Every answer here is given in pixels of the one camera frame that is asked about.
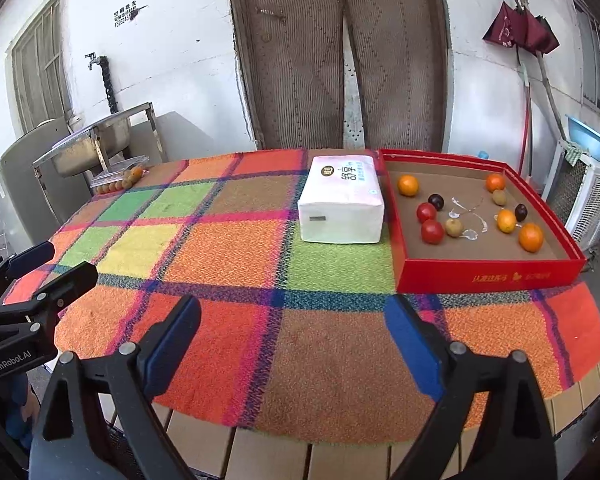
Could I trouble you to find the bamboo pole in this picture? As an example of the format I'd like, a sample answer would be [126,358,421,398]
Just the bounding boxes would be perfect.
[500,0,568,141]

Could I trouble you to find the person's left forearm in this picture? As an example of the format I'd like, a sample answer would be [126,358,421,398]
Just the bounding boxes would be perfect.
[5,375,41,453]

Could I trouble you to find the grey framed window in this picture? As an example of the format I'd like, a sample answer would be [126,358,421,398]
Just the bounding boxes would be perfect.
[5,0,73,133]

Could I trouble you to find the blue plastic basin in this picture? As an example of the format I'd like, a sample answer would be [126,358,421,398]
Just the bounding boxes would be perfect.
[566,115,600,163]

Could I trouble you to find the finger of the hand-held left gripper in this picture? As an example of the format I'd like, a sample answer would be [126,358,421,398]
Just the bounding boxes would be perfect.
[0,241,57,306]
[0,261,100,333]

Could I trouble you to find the grey appliance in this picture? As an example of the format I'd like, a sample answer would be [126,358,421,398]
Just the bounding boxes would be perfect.
[0,118,88,256]

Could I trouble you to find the row of small brown fruits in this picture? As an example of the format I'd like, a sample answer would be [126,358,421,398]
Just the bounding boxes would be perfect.
[96,167,143,195]

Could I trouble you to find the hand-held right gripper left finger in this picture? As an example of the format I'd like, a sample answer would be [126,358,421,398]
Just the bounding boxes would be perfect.
[28,295,202,480]

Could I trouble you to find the grey riveted metal door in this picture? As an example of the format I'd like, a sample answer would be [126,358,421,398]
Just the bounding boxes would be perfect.
[342,50,366,150]

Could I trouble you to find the black corrugated hose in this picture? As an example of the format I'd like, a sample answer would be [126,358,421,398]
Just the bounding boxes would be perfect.
[97,57,118,113]

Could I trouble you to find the red handled mop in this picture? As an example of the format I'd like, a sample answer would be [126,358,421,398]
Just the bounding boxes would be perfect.
[517,47,536,178]

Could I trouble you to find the red cardboard box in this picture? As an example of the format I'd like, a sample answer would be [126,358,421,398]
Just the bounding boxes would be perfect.
[377,148,587,293]

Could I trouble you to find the barred window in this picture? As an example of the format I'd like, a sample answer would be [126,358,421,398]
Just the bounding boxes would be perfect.
[570,0,600,116]

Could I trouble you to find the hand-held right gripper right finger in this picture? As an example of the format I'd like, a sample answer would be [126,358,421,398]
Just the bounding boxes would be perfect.
[384,294,558,480]

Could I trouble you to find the clear plastic container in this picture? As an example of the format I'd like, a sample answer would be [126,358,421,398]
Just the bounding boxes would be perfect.
[90,155,150,195]

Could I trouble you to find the white air conditioner unit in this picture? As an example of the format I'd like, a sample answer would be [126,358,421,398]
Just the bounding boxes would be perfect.
[542,140,600,251]

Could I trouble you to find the stainless steel sink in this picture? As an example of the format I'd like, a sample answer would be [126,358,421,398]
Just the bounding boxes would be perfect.
[32,102,166,181]

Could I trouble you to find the dark red folded umbrella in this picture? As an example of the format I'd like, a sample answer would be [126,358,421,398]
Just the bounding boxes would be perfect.
[482,1,561,56]

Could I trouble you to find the brown quilted door curtain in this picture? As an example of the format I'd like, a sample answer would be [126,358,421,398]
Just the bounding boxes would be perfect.
[224,0,451,153]

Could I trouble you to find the white tissue pack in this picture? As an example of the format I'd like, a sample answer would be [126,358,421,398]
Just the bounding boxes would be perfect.
[297,154,386,245]

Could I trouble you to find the colourful plaid blanket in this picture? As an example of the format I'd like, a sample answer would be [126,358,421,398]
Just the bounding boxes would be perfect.
[2,147,600,445]

